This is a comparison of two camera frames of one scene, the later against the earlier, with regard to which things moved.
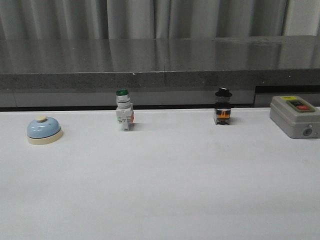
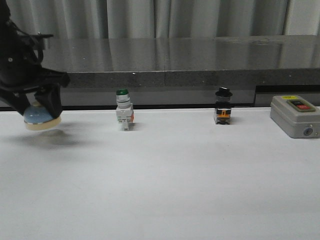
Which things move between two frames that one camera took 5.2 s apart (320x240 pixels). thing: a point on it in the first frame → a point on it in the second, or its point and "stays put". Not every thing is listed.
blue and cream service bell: [43, 130] → [36, 117]
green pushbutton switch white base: [124, 112] stays put
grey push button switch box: [296, 117] stays put
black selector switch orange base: [222, 112] stays put
